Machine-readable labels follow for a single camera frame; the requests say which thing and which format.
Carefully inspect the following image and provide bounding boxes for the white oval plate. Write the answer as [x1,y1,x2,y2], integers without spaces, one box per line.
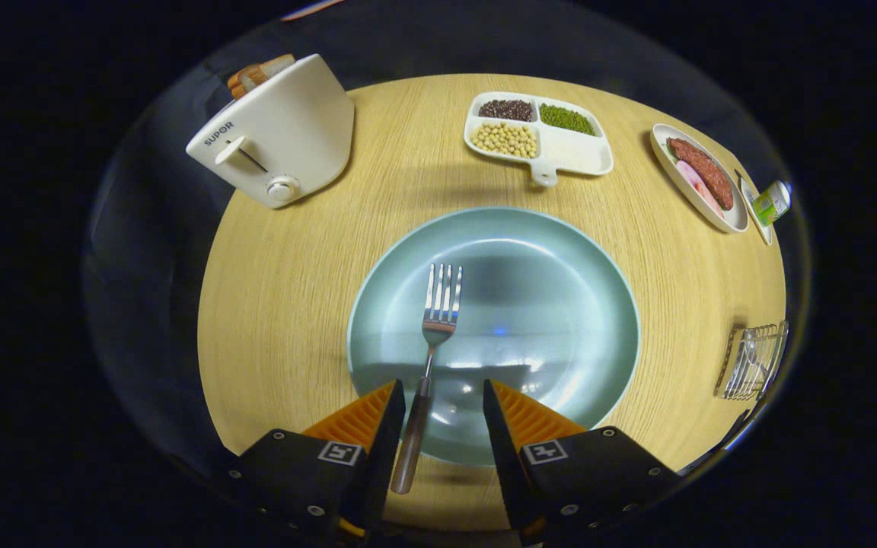
[650,123,750,234]

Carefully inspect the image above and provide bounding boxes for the pile of green beans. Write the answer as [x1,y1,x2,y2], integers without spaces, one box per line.
[539,104,596,137]

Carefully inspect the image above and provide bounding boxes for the small green bottle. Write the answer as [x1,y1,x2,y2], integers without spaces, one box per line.
[751,180,794,228]

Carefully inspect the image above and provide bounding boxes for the pale green round plate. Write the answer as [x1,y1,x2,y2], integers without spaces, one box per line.
[346,206,642,467]

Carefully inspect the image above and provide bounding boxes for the clear wire rack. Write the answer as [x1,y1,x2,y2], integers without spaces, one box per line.
[714,321,790,402]

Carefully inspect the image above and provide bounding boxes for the pink ham slices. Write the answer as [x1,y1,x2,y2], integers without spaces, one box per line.
[675,159,726,220]

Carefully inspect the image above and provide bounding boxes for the small white dish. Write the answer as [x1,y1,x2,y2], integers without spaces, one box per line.
[738,177,776,247]

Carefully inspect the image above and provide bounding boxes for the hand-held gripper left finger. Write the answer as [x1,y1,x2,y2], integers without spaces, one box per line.
[218,379,407,541]

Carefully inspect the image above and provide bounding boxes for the pile of dark red beans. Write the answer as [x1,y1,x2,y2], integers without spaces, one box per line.
[478,99,534,123]

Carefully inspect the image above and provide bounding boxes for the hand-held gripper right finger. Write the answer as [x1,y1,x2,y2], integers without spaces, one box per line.
[482,378,683,545]

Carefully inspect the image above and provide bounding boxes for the pile of yellow soybeans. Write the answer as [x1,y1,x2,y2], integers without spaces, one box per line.
[469,122,538,160]

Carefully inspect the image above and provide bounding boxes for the white toaster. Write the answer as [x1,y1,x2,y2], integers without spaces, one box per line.
[186,53,356,210]

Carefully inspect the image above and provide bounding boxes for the white divided tray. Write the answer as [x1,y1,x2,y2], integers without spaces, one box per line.
[463,91,615,188]

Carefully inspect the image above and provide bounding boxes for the toasted bread slice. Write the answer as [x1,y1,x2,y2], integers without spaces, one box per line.
[227,65,267,100]
[247,53,297,86]

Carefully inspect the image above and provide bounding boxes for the brown cooked steak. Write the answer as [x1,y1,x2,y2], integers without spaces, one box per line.
[667,137,735,212]

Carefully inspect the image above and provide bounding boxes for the wooden-handled metal fork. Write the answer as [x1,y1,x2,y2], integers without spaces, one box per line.
[390,263,464,495]

